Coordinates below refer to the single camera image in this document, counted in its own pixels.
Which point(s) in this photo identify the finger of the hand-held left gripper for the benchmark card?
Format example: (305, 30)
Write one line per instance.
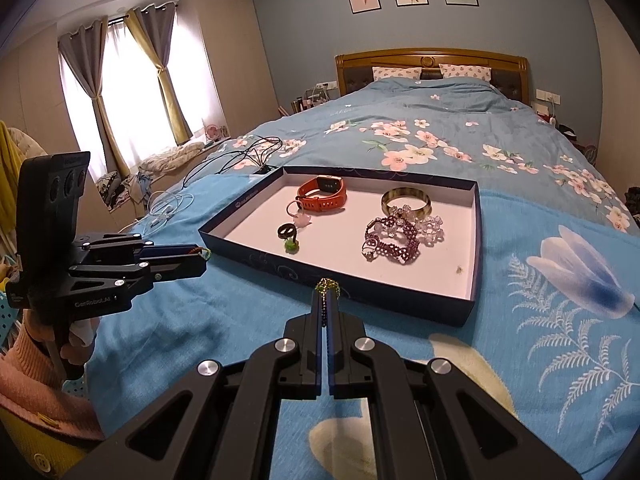
(175, 269)
(170, 251)

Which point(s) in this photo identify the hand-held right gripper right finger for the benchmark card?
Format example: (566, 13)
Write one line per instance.
(334, 360)

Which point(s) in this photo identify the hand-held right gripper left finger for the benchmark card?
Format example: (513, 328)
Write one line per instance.
(320, 360)

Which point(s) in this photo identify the dark blue cardboard box tray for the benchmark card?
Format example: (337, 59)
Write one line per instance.
(330, 270)

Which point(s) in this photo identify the person's left forearm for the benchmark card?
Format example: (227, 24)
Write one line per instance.
(30, 375)

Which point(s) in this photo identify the person's left hand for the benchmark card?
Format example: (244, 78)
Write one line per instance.
(80, 342)

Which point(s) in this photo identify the hanging yellow sweater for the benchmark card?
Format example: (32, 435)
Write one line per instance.
(6, 170)

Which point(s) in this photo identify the pile of mixed clothes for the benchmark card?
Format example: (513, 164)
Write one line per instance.
(125, 187)

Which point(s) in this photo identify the hanging beige puffer jacket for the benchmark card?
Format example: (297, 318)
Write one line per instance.
(25, 142)

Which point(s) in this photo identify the white crumpled bedding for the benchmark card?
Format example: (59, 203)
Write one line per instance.
(170, 155)

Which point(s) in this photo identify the light blue plastic basket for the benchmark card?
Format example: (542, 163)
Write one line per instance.
(9, 320)

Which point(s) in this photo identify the small pink fan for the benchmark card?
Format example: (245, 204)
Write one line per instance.
(212, 132)

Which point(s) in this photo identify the white sheer curtain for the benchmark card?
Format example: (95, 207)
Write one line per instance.
(130, 105)

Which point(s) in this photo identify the grey and yellow curtain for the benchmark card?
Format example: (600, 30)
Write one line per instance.
(85, 65)
(160, 50)

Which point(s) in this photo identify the orange smart watch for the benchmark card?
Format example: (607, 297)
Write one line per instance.
(340, 195)

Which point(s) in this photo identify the olive striped bangle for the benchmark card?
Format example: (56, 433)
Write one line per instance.
(385, 202)

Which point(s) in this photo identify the bright blue floral blanket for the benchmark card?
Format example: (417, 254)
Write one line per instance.
(525, 340)

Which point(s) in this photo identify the person's yellow jacket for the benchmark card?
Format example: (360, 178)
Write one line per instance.
(40, 455)

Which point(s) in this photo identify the grey-blue floral duvet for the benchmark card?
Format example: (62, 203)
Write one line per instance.
(450, 110)

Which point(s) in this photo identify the white dotted pillow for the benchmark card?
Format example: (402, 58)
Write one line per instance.
(395, 73)
(465, 72)

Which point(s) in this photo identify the wooden bed headboard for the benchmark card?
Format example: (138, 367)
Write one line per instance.
(430, 56)

